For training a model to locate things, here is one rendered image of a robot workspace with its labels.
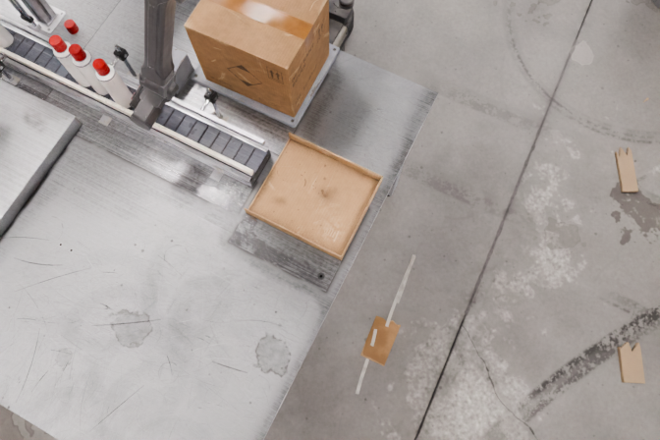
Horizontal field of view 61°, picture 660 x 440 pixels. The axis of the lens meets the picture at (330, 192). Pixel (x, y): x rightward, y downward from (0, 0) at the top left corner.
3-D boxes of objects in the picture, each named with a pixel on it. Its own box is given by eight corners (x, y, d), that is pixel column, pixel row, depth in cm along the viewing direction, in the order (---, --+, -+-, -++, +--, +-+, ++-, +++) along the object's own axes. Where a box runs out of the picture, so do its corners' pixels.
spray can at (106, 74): (113, 104, 163) (83, 67, 143) (124, 90, 164) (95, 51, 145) (129, 112, 162) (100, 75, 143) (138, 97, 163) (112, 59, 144)
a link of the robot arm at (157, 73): (196, -37, 102) (143, -68, 101) (181, -18, 99) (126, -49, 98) (182, 89, 140) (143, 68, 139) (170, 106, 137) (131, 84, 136)
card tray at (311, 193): (246, 212, 157) (244, 208, 153) (290, 137, 165) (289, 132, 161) (341, 260, 153) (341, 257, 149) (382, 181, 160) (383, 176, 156)
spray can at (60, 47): (75, 83, 165) (40, 43, 146) (84, 70, 167) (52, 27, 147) (89, 90, 164) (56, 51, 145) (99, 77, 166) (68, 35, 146)
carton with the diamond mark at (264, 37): (205, 80, 169) (183, 25, 143) (244, 19, 176) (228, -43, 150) (295, 118, 164) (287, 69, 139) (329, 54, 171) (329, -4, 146)
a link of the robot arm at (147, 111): (178, 82, 135) (145, 64, 134) (152, 121, 131) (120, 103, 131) (181, 99, 146) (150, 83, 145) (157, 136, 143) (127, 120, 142)
